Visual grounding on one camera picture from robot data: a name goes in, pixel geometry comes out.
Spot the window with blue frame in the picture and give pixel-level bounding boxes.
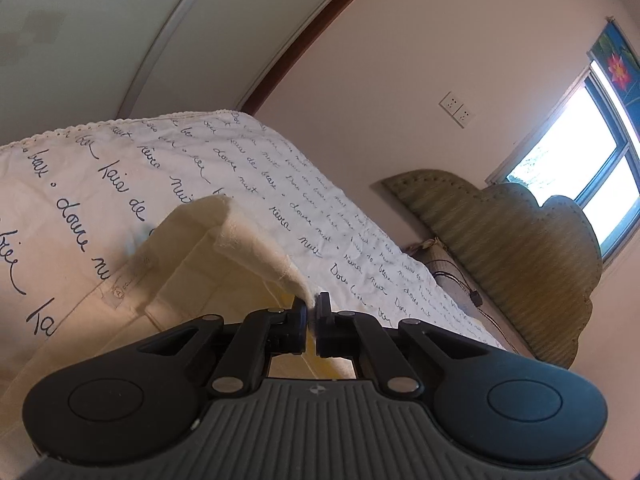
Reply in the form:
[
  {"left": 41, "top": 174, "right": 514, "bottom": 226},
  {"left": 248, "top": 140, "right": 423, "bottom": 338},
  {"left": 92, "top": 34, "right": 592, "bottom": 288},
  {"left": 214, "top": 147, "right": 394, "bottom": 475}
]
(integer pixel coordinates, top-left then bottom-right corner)
[{"left": 488, "top": 60, "right": 639, "bottom": 261}]

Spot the white wall socket plate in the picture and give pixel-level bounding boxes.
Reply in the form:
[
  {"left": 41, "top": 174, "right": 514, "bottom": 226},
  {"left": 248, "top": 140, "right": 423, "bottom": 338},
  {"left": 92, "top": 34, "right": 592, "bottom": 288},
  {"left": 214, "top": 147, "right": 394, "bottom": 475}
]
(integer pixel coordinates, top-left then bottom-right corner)
[{"left": 439, "top": 91, "right": 474, "bottom": 128}]

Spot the blue floral curtain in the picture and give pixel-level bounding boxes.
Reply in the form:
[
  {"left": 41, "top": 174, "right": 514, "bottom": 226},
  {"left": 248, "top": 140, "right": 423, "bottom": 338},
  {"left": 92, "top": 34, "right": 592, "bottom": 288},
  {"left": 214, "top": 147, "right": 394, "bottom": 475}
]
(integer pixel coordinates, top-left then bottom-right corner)
[{"left": 590, "top": 18, "right": 639, "bottom": 122}]

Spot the white wardrobe with floral pattern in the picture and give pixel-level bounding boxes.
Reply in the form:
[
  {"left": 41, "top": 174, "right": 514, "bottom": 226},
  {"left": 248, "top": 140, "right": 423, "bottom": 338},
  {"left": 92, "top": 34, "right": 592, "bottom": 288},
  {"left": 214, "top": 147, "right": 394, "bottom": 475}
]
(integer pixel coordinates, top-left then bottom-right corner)
[{"left": 1, "top": 0, "right": 331, "bottom": 136}]

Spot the green striped scalloped headboard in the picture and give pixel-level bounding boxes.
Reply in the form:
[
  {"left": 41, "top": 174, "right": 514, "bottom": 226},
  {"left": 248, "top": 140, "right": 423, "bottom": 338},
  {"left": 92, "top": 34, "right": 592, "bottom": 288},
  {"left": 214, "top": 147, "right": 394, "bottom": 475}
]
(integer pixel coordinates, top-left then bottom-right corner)
[{"left": 382, "top": 169, "right": 603, "bottom": 367}]

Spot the brown wooden door frame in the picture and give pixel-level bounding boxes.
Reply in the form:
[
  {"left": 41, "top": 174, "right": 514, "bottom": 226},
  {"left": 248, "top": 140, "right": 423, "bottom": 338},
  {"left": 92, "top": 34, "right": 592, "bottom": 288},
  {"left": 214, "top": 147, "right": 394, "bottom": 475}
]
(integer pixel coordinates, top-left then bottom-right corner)
[{"left": 241, "top": 0, "right": 354, "bottom": 115}]

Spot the white bedspread with script text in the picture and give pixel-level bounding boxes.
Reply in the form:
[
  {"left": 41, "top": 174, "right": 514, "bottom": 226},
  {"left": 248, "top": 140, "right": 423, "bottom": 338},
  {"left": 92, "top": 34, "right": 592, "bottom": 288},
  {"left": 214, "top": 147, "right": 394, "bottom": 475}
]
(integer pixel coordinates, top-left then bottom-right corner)
[{"left": 1, "top": 110, "right": 494, "bottom": 382}]

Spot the black cable with plug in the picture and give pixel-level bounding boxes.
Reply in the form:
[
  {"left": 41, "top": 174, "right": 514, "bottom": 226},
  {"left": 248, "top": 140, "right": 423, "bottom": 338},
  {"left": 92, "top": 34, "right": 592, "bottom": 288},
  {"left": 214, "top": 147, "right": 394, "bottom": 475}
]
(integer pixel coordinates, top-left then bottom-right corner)
[{"left": 432, "top": 270, "right": 516, "bottom": 352}]

